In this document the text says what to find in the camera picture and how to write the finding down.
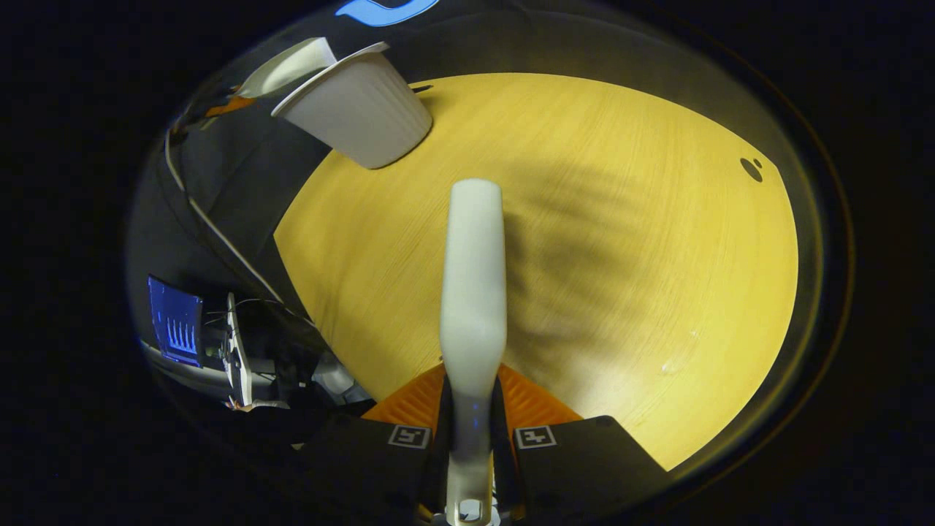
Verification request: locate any white cable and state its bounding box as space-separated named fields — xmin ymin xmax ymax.
xmin=164 ymin=131 xmax=286 ymax=304

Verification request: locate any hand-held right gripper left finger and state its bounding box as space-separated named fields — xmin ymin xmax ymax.
xmin=303 ymin=363 xmax=450 ymax=523

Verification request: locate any grey garbage bin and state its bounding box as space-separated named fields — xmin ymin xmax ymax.
xmin=272 ymin=42 xmax=433 ymax=170

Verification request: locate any grey dustpan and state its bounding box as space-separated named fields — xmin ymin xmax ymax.
xmin=234 ymin=37 xmax=338 ymax=99

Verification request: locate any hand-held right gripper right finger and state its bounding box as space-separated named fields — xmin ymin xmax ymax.
xmin=491 ymin=363 xmax=669 ymax=523

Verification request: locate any white upright frame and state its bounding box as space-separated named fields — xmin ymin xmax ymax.
xmin=225 ymin=292 xmax=253 ymax=407

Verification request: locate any wooden desktop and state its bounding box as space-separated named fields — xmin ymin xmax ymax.
xmin=274 ymin=73 xmax=798 ymax=472

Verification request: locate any blue lit screen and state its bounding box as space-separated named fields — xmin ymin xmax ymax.
xmin=148 ymin=276 xmax=204 ymax=367

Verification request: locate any small grey broom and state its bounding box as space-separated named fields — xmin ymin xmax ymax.
xmin=438 ymin=179 xmax=508 ymax=526

